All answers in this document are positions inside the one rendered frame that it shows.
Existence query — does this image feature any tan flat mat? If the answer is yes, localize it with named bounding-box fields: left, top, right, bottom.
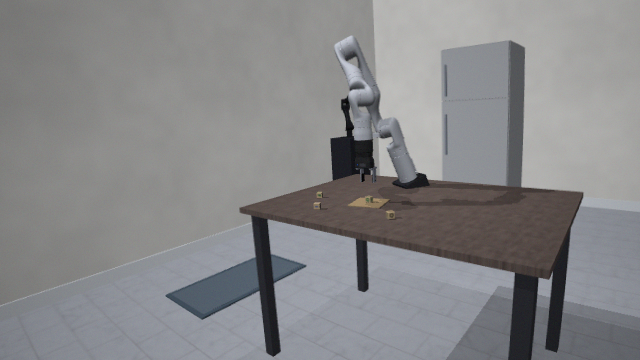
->
left=349, top=198, right=390, bottom=208

